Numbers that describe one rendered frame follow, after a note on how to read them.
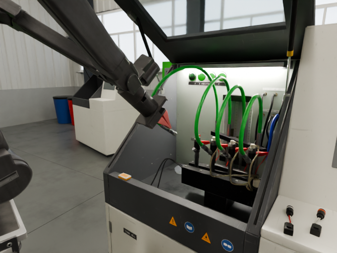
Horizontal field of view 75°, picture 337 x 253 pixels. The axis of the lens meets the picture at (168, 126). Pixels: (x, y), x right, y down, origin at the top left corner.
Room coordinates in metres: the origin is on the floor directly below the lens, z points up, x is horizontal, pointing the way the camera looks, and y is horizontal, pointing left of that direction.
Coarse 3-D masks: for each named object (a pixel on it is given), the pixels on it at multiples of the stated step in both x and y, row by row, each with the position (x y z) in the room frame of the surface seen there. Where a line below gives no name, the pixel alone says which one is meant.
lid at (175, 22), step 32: (128, 0) 1.02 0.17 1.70; (160, 0) 0.99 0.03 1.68; (192, 0) 0.93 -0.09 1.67; (224, 0) 0.88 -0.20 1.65; (256, 0) 0.83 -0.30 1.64; (288, 0) 0.77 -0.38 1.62; (160, 32) 1.18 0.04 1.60; (192, 32) 1.10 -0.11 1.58; (224, 32) 1.03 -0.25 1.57; (256, 32) 0.94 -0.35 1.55; (288, 32) 0.88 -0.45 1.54
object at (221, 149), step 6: (240, 90) 0.89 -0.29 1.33; (228, 96) 0.77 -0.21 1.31; (222, 108) 0.74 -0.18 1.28; (222, 114) 0.73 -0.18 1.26; (216, 126) 0.72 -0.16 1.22; (216, 132) 0.72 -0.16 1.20; (216, 138) 0.72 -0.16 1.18; (216, 144) 0.73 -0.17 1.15; (222, 150) 0.74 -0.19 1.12; (228, 156) 0.79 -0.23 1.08
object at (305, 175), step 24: (336, 24) 0.75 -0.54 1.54; (312, 48) 0.77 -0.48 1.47; (336, 48) 0.73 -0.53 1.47; (312, 72) 0.75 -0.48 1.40; (336, 72) 0.71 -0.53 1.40; (312, 96) 0.73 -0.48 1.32; (336, 96) 0.69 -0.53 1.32; (312, 120) 0.70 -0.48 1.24; (336, 120) 0.67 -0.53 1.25; (288, 144) 0.72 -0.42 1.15; (312, 144) 0.68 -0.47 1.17; (288, 168) 0.70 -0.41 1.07; (312, 168) 0.66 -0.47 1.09; (336, 168) 0.63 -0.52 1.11; (288, 192) 0.68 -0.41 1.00; (312, 192) 0.64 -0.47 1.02; (336, 192) 0.61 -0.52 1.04; (264, 240) 0.51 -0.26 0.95
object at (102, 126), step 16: (96, 80) 4.76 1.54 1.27; (80, 96) 4.50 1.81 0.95; (96, 96) 3.94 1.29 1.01; (112, 96) 3.70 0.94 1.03; (80, 112) 4.14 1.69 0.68; (96, 112) 3.65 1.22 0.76; (112, 112) 3.59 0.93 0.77; (128, 112) 3.81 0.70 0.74; (80, 128) 4.20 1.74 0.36; (96, 128) 3.68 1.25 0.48; (112, 128) 3.58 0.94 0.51; (128, 128) 3.80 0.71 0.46; (96, 144) 3.72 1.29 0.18; (112, 144) 3.56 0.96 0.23
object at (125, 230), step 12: (120, 216) 0.87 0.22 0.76; (120, 228) 0.87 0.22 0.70; (132, 228) 0.83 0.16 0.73; (144, 228) 0.78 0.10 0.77; (120, 240) 0.88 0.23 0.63; (132, 240) 0.83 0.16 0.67; (144, 240) 0.78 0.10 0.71; (156, 240) 0.74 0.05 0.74; (168, 240) 0.71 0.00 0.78; (120, 252) 0.88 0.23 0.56; (132, 252) 0.83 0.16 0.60; (144, 252) 0.78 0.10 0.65; (156, 252) 0.74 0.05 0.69; (168, 252) 0.71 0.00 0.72; (180, 252) 0.67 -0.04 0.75; (192, 252) 0.64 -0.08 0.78
